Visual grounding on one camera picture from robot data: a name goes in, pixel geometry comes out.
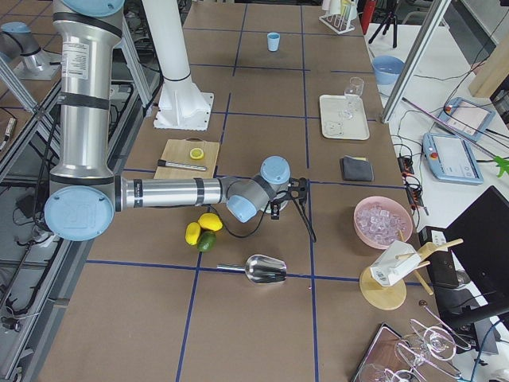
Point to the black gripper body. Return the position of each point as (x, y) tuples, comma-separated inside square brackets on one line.
[(275, 211)]

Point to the green avocado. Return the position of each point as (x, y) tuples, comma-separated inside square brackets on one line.
[(206, 241)]

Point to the black monitor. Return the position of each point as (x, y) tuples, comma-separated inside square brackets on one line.
[(483, 227)]

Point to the upturned wine glass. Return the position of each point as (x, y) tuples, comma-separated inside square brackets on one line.
[(434, 345)]

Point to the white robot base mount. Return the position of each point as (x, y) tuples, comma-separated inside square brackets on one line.
[(181, 106)]

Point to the grey folded cloth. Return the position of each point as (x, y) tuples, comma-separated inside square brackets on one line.
[(354, 169)]

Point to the wooden cup stand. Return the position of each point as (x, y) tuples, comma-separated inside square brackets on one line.
[(392, 297)]

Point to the white carton box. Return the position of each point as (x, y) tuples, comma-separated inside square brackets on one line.
[(396, 262)]

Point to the wooden cutting board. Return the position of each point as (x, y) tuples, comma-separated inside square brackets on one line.
[(179, 151)]

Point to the blue teach pendant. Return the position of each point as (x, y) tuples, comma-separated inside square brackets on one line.
[(467, 118), (450, 159)]

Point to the black tripod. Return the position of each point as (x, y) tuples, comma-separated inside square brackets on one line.
[(390, 20)]

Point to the clear wine glass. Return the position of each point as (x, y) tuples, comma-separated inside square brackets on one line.
[(352, 98)]

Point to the blue bowl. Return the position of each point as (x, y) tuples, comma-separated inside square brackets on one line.
[(387, 69)]

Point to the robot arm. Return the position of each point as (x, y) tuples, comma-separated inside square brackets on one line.
[(84, 193), (17, 41)]

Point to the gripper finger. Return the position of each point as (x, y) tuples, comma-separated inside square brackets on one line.
[(274, 211)]

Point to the cream bear tray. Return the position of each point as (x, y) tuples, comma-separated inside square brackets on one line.
[(332, 125)]

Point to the light blue cup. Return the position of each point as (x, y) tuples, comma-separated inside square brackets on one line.
[(273, 41)]

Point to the white cup rack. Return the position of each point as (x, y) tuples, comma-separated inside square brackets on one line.
[(339, 15)]

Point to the aluminium frame post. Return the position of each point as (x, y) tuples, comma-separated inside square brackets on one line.
[(425, 33)]

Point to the yellow lemon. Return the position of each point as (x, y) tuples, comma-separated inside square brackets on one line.
[(192, 233), (210, 221)]

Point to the lemon slice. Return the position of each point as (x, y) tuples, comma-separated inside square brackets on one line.
[(196, 153)]

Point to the steel knife handle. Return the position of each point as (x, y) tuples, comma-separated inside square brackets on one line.
[(182, 166)]

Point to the steel ice scoop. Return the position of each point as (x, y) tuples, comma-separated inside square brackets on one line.
[(260, 269)]

